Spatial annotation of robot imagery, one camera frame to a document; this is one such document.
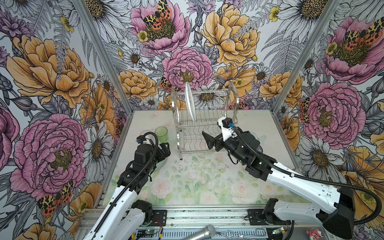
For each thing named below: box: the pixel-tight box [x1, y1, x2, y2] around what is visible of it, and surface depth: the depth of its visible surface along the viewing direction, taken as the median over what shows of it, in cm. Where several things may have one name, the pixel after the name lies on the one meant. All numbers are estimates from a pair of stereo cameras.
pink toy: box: [306, 229, 325, 240], surface depth 69 cm
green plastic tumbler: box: [154, 126, 169, 143], surface depth 102 cm
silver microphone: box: [181, 225, 217, 240], surface depth 69 cm
